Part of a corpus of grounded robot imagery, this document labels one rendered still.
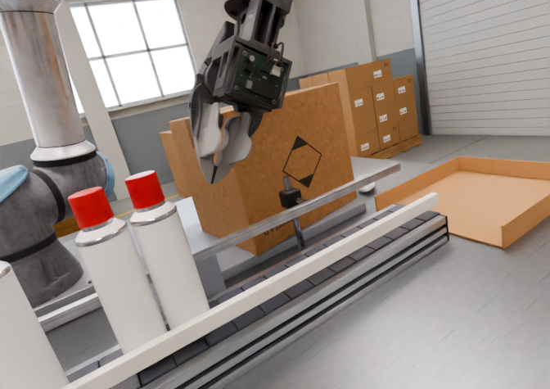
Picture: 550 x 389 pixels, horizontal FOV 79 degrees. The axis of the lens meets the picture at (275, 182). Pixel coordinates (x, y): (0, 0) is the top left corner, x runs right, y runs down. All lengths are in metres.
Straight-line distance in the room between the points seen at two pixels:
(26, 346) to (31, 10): 0.54
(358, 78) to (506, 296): 3.49
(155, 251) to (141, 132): 5.43
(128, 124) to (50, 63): 5.04
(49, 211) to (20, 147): 5.07
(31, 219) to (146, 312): 0.37
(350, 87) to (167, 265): 3.52
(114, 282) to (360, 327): 0.30
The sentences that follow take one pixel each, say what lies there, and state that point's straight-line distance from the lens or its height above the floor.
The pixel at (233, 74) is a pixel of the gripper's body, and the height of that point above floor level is 1.16.
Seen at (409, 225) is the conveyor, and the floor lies 0.88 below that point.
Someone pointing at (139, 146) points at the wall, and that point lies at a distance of 5.80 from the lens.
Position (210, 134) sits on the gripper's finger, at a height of 1.11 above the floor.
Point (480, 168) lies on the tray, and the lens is 0.95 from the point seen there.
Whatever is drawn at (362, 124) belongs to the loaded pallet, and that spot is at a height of 0.52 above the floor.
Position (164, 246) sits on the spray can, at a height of 1.01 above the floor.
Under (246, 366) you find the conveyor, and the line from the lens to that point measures 0.45.
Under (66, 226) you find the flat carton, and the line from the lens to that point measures 4.80.
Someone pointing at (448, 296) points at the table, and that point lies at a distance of 0.52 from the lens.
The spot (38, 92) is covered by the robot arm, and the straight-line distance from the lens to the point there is 0.76.
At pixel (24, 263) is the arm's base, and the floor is 0.95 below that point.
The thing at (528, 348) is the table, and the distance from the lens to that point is 0.47.
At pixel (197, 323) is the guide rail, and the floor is 0.91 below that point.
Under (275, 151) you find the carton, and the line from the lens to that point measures 0.63.
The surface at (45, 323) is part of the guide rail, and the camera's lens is 0.46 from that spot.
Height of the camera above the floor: 1.14
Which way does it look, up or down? 16 degrees down
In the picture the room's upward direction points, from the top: 13 degrees counter-clockwise
